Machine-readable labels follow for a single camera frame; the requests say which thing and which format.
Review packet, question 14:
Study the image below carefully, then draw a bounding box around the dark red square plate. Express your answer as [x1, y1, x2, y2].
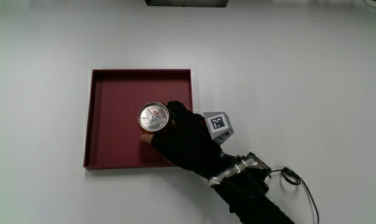
[83, 68, 194, 170]

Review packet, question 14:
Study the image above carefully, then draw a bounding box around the silver red bull can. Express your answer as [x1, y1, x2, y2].
[138, 101, 171, 134]

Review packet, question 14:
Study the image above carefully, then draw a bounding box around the person's right hand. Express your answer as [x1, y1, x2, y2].
[139, 100, 238, 179]

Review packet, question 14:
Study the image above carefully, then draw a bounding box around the person's right forearm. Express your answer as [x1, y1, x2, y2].
[206, 151, 296, 224]

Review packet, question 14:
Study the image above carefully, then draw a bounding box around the black cable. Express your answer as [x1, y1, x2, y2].
[268, 167, 320, 224]

